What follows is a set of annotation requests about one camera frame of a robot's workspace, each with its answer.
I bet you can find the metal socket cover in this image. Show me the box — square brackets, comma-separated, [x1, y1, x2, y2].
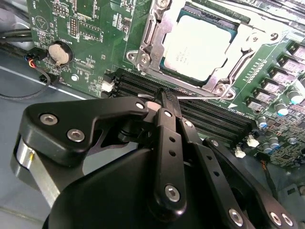
[149, 0, 265, 90]

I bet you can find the silver CPU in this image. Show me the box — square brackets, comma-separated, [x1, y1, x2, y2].
[158, 4, 240, 83]

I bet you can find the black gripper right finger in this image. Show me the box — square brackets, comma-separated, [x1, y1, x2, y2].
[166, 91, 299, 229]

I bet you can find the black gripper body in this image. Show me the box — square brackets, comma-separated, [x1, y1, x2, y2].
[41, 146, 229, 229]

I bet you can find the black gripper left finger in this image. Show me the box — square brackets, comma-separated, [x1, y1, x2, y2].
[20, 88, 188, 217]

